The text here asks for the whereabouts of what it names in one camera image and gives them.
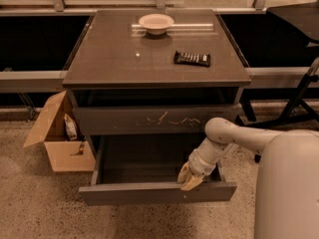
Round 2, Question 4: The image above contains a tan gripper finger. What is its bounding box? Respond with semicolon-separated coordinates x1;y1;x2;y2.
179;174;203;191
177;162;190;184

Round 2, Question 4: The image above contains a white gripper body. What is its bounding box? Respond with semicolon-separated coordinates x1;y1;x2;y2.
188;137;232;177

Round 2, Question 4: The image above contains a grey drawer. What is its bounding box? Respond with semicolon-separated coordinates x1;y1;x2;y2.
74;105;240;135
79;133;237;205

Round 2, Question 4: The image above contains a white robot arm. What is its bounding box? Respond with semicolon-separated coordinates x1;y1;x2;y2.
177;118;319;239

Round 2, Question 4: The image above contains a grey top drawer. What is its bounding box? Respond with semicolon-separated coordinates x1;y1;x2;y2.
74;105;240;135

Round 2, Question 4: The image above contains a dark grey drawer cabinet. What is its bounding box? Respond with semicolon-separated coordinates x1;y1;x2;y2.
62;9;252;184

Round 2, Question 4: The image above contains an open cardboard box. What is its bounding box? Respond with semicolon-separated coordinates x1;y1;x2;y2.
24;91;96;172

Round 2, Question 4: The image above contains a dark snack bar wrapper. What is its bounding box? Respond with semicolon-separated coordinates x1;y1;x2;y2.
173;51;210;67

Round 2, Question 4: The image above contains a snack bag in box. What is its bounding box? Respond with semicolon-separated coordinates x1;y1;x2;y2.
64;114;78;140

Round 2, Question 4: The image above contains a white bowl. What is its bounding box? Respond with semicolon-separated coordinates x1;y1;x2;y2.
139;14;174;35

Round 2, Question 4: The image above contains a black wheeled stand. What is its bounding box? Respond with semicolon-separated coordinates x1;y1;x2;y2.
234;2;319;163

